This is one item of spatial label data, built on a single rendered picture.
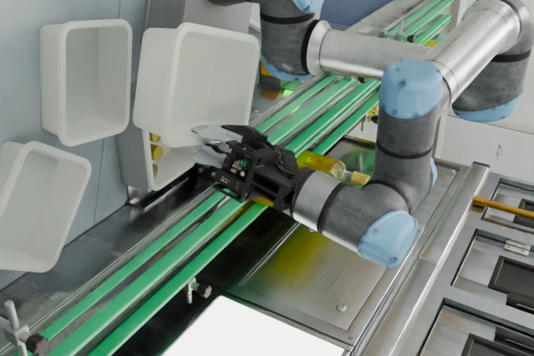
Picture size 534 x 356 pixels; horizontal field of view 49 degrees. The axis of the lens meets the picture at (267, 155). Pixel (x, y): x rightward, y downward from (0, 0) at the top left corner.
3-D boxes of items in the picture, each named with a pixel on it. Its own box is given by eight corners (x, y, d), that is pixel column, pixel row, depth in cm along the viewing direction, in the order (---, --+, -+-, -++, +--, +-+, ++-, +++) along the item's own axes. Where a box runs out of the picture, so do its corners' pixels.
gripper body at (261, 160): (222, 137, 80) (296, 174, 75) (254, 131, 87) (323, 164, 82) (207, 187, 82) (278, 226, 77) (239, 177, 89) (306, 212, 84)
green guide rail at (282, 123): (228, 151, 143) (256, 160, 139) (228, 148, 142) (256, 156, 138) (436, -2, 274) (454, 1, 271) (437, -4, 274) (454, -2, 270)
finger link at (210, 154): (172, 137, 86) (221, 161, 82) (195, 133, 91) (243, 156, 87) (167, 156, 87) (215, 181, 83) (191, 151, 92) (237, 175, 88)
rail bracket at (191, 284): (156, 294, 133) (203, 316, 127) (153, 271, 129) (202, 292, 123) (167, 284, 136) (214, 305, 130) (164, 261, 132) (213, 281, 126)
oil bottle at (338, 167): (270, 167, 166) (339, 188, 157) (271, 149, 164) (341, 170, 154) (280, 159, 171) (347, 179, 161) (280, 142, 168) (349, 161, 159)
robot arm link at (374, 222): (414, 245, 79) (386, 285, 74) (343, 210, 84) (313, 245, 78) (428, 204, 74) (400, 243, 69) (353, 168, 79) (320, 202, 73)
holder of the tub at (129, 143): (124, 203, 134) (150, 213, 131) (109, 93, 121) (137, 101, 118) (171, 171, 147) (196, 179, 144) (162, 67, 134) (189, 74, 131)
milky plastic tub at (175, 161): (122, 184, 132) (152, 195, 128) (110, 92, 121) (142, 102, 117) (171, 152, 145) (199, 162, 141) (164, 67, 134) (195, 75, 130)
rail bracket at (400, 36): (377, 38, 218) (412, 44, 213) (379, 18, 215) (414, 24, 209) (381, 35, 222) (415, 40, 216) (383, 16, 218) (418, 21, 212)
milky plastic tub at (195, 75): (129, 13, 80) (179, 20, 77) (218, 30, 100) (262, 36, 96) (114, 136, 84) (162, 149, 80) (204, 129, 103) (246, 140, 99)
